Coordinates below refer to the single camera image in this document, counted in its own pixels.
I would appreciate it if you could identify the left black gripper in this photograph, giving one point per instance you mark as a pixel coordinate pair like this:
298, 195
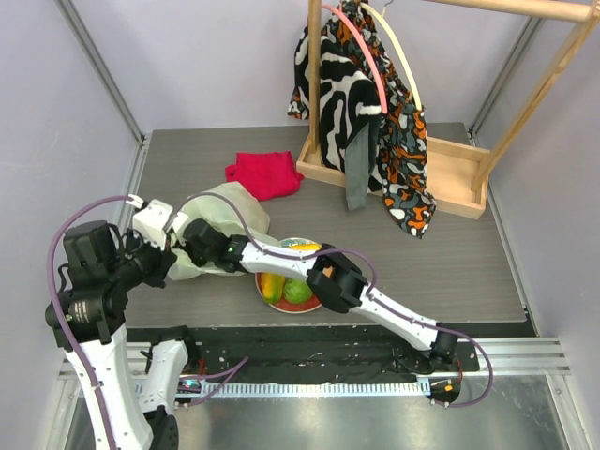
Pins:
163, 261

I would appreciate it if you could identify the translucent plastic bag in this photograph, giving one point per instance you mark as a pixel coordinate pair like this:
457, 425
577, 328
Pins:
223, 218

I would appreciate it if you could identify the fake orange green mango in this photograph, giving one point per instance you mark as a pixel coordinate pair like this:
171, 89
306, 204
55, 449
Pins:
272, 286

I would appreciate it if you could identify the fake green custard apple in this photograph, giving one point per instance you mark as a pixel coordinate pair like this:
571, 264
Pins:
296, 291

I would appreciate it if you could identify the fake yellow fruit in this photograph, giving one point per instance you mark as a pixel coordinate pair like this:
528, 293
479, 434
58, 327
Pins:
306, 247

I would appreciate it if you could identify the fake peach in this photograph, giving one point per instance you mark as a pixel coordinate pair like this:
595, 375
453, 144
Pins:
328, 271

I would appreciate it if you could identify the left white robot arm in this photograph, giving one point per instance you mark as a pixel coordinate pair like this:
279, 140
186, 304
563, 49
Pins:
87, 317

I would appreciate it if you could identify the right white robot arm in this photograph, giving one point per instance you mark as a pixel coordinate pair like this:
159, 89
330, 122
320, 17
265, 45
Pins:
337, 282

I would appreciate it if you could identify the red folded cloth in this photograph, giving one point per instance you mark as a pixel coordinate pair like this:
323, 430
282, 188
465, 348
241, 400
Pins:
267, 175

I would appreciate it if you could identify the red and teal plate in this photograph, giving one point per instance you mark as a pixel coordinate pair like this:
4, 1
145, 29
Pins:
283, 306

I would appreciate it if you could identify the black white patterned garment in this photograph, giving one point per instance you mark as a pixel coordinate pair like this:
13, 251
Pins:
350, 116

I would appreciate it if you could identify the orange grey patterned garment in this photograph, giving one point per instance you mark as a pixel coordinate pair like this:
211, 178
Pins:
401, 164

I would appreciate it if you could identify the cream hanger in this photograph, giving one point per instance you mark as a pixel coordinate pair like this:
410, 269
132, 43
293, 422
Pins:
399, 51

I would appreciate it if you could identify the wooden clothes rack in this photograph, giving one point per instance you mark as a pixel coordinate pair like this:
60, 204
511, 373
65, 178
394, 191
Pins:
458, 173

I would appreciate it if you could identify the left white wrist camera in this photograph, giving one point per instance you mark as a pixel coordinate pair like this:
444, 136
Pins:
149, 220

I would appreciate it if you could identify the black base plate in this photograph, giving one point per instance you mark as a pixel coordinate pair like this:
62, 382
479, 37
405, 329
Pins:
353, 353

